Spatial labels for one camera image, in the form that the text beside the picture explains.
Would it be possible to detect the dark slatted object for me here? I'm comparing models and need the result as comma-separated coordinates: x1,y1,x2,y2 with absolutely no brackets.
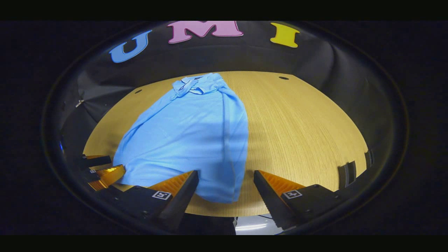
337,150,374,188

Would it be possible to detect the black backdrop cloth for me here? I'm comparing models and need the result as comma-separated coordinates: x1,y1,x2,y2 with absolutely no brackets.
59,21,391,165

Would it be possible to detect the light blue T-shirt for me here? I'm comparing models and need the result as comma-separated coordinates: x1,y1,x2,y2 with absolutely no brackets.
113,72,249,203

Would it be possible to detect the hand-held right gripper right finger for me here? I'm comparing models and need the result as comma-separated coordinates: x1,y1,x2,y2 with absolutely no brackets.
253,170,345,230

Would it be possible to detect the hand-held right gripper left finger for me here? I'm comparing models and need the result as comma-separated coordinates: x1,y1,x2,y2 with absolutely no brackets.
105,170,200,231

